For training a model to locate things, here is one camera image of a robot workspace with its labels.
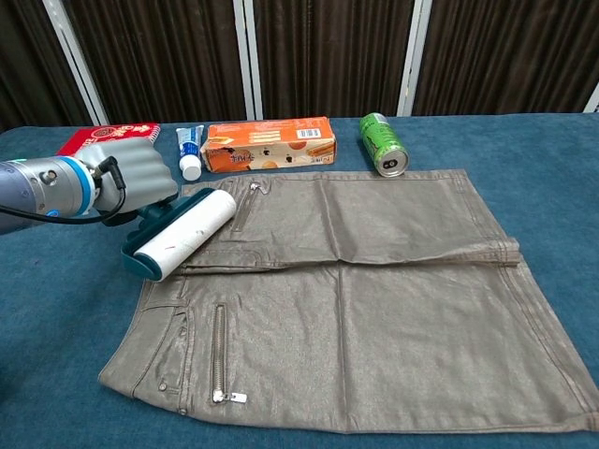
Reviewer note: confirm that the brown folded shorts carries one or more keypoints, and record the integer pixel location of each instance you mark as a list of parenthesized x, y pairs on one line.
[(374, 304)]

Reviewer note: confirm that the dark brown curtain panel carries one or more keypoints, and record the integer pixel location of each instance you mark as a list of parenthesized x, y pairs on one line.
[(510, 56), (164, 61), (28, 65), (332, 56)]

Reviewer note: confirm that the blue carpeted table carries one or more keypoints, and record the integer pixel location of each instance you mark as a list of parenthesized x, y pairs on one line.
[(538, 149)]

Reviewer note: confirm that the red spiral notebook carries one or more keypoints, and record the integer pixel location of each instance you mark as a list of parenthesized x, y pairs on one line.
[(131, 131)]

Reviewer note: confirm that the green drink can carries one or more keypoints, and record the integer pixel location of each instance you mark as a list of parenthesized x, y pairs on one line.
[(381, 140)]

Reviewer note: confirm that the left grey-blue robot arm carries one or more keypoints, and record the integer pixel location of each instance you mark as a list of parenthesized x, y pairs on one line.
[(37, 187)]

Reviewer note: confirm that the blue white toothpaste tube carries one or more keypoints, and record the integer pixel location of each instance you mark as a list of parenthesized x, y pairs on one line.
[(189, 149)]

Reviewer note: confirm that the white partition frame post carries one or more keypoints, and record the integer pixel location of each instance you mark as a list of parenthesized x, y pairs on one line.
[(414, 61), (593, 100), (77, 65), (248, 61)]

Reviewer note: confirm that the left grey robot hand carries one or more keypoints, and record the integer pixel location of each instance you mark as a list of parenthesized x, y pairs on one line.
[(140, 178)]

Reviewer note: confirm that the orange carton box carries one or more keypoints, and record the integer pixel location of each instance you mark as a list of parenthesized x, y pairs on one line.
[(267, 145)]

